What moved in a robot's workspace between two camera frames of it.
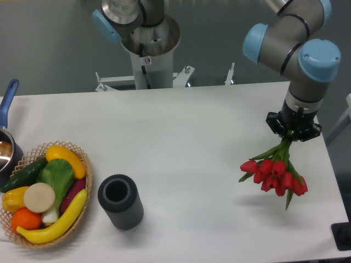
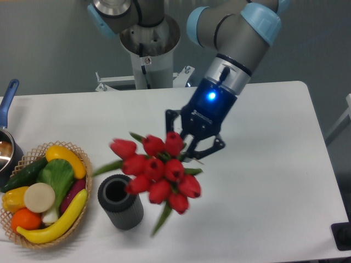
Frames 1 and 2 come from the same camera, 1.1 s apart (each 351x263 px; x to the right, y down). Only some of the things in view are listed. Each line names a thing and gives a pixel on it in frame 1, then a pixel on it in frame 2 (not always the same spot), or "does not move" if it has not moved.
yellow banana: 35,236 does not move
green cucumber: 26,177 does not move
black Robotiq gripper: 298,121 → 202,116
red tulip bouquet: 273,169 → 156,166
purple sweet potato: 79,185 does not move
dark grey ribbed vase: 118,196 does not move
